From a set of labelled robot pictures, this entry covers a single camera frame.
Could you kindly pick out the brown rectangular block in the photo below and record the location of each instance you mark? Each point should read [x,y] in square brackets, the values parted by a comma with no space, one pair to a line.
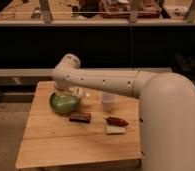
[80,117]

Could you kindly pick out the green ceramic bowl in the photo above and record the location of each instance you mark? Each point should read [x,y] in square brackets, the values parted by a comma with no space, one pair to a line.
[63,104]

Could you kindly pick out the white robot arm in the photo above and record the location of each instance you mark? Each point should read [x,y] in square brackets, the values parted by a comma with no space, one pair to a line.
[166,109]

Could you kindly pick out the wooden table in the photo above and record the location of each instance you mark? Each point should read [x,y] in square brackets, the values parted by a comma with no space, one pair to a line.
[51,140]

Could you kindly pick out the white napkin piece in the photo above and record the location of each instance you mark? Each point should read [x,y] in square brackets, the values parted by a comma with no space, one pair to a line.
[111,130]

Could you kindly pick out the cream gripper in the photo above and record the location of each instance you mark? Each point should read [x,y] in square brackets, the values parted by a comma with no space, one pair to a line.
[67,90]

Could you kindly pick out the clear plastic cup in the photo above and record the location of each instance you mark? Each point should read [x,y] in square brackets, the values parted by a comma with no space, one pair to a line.
[107,101]

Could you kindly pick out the wooden background shelf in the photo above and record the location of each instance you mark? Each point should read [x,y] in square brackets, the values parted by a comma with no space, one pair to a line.
[97,12]

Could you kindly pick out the white carton bottle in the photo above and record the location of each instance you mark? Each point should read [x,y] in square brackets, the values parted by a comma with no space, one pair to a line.
[81,93]

